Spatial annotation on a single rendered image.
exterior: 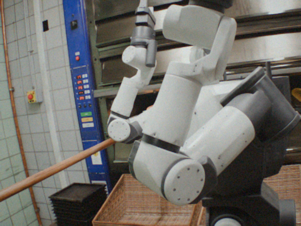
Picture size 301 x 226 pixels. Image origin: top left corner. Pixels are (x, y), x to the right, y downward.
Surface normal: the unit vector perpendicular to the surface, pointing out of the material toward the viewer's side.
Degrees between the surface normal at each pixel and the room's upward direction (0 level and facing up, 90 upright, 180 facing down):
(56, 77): 90
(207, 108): 85
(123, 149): 70
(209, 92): 61
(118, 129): 82
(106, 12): 90
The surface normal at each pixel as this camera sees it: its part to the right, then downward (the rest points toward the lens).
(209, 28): -0.40, 0.19
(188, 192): 0.52, 0.14
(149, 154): -0.47, -0.22
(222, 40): -0.29, -0.16
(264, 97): 0.22, -0.32
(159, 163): -0.08, -0.08
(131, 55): -0.66, -0.23
